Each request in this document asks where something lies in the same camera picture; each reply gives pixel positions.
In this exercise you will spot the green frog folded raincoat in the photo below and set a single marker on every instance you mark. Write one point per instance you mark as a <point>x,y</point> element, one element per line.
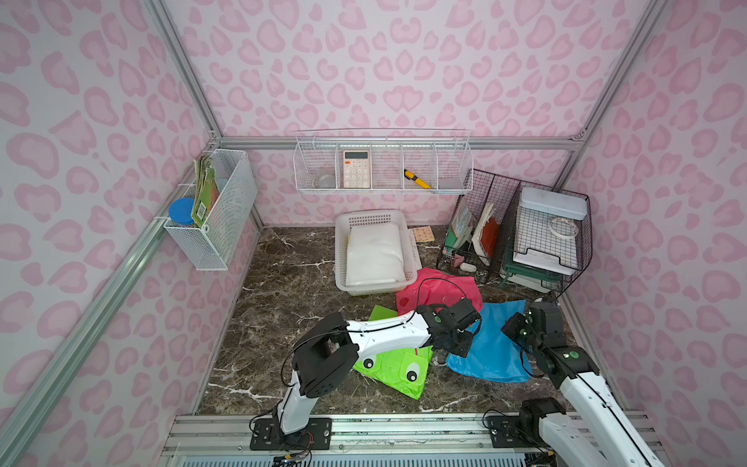
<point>405,363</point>

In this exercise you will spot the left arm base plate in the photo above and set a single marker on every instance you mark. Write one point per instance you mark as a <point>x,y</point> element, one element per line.
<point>267,436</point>

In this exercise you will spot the green booklets in basket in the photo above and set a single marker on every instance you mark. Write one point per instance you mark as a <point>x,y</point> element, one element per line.
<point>206,189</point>

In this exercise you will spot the blue raincoat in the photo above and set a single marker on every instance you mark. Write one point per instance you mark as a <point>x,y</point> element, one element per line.
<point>493,356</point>

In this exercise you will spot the white perforated plastic basket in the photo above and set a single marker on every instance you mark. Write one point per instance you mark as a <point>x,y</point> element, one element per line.
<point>345,222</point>

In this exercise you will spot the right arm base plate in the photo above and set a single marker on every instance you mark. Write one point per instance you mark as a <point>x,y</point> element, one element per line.
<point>508,435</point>

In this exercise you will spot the white raincoat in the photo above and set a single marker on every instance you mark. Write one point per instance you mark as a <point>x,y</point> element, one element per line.
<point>374,256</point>

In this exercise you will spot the blue round lid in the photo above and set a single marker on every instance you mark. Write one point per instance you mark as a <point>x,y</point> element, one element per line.
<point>180,212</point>

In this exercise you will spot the pink folded raincoat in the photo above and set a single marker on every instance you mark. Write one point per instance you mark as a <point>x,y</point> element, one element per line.
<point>433,287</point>

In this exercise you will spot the white mesh wall basket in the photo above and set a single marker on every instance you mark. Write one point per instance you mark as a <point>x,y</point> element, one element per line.
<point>212,246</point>

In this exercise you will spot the white calculator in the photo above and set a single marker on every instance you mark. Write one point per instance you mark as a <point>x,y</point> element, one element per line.
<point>357,169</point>

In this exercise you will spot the tan patterned card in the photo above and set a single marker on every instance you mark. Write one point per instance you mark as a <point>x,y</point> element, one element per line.
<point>423,234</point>

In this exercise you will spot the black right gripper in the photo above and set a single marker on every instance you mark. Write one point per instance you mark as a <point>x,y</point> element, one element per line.
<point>519,332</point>

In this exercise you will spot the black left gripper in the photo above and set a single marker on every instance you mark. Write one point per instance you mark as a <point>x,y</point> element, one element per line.
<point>462,338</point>

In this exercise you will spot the clear tape roll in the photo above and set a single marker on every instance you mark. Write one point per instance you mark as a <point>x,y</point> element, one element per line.
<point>563,228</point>

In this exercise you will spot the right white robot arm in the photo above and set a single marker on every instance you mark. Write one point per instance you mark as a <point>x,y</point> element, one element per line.
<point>616,442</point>

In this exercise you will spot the books in black rack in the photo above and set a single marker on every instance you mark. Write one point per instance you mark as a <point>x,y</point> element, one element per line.
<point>473,235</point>

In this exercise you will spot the black wire rack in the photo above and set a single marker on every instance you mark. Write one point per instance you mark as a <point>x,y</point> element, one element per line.
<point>507,230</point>

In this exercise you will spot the aluminium corner frame post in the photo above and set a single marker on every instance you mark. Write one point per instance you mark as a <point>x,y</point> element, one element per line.
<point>163,22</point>

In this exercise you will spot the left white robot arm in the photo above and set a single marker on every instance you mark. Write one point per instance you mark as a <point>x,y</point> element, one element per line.
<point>322,358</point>

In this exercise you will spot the white plastic lidded box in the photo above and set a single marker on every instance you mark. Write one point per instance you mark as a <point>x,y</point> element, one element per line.
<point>534,244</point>

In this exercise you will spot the white wire wall shelf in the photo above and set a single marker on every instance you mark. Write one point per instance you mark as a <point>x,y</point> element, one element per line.
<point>442,158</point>

